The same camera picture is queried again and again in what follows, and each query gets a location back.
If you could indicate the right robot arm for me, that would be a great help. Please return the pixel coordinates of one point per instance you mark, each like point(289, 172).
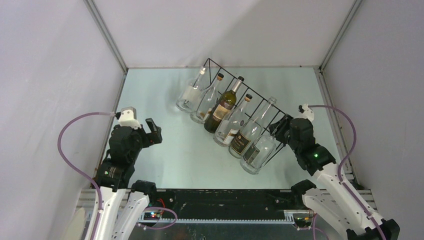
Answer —
point(343, 207)

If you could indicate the tall clear champagne label bottle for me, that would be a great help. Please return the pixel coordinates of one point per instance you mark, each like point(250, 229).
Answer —
point(250, 131)

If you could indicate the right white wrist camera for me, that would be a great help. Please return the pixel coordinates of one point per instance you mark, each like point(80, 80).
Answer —
point(305, 112)

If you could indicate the clear bottle cork stopper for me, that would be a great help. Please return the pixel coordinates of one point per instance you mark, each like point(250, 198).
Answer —
point(206, 101)

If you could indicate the short clear bottle white cap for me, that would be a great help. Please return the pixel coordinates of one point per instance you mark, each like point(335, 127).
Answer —
point(257, 154)

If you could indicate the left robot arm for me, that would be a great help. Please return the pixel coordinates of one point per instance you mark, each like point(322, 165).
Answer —
point(113, 178)

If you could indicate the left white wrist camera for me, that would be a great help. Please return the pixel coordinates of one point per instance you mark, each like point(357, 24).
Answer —
point(127, 117)

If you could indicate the black wire wine rack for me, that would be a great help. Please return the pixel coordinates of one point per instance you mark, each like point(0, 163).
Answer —
point(255, 104)

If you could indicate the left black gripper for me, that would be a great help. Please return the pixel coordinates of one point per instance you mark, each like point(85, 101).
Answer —
point(154, 137)

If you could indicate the clear bottle white frosted label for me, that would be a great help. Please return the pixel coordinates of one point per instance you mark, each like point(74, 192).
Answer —
point(192, 90)

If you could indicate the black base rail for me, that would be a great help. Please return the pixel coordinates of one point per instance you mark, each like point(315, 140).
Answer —
point(236, 206)

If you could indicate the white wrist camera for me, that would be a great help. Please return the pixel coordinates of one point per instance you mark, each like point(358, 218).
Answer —
point(305, 112)
point(127, 117)

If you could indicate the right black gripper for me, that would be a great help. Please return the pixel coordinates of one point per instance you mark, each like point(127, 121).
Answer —
point(277, 128)

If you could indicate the dark green wine bottle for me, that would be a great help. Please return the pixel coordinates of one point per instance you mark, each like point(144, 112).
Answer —
point(225, 103)

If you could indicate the clear bottle brown cork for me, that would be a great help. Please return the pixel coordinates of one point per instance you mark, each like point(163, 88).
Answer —
point(232, 123)

